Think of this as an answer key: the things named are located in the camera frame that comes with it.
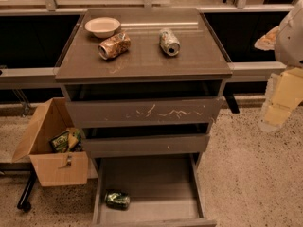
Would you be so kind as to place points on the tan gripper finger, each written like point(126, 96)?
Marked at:
point(267, 41)
point(284, 92)

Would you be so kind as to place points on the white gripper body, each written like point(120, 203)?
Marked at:
point(291, 38)

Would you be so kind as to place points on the crushed green can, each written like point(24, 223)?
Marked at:
point(117, 199)

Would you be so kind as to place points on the white green can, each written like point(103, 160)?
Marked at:
point(169, 42)

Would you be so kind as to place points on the top drawer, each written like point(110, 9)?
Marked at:
point(144, 103)

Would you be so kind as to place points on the grey drawer cabinet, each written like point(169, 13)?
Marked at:
point(199, 57)

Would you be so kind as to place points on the crushed orange can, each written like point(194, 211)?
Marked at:
point(114, 46)

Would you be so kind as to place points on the open bottom drawer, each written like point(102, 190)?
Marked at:
point(164, 192)

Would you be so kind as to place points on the middle drawer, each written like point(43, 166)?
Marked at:
point(146, 140)

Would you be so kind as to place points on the white bowl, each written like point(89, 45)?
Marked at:
point(103, 27)

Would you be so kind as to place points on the green snack bag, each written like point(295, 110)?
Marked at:
point(67, 141)

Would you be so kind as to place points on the cardboard box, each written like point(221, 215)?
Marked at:
point(49, 120)

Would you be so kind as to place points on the black wheeled table leg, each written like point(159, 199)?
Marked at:
point(23, 203)

